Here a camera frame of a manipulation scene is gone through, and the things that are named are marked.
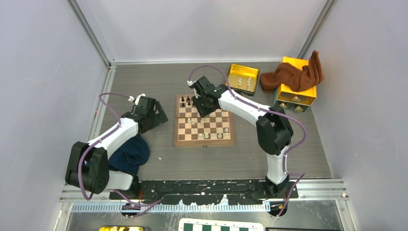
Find wooden chess board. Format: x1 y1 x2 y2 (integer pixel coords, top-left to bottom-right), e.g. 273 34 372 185
174 94 236 147

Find gold metal tin tray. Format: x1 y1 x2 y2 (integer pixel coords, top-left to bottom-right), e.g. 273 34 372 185
224 64 260 97

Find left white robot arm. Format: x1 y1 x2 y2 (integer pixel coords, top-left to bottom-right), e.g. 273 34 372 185
65 94 168 199

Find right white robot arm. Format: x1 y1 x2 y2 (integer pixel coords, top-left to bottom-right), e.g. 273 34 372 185
187 77 293 198

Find green checkered calibration board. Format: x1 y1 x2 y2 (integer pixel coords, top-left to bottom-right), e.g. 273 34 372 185
178 218 265 231

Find dark blue cloth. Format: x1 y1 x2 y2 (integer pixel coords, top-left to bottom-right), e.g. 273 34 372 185
108 134 150 175

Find yellow drawer box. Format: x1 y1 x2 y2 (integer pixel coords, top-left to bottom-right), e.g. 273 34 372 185
272 56 318 113

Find brown cloth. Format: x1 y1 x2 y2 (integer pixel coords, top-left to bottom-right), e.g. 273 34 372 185
260 50 324 93

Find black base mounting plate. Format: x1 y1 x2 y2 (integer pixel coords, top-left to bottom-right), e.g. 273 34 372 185
109 179 298 205

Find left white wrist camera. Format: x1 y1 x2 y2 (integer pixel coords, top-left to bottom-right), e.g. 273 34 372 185
128 93 146 105

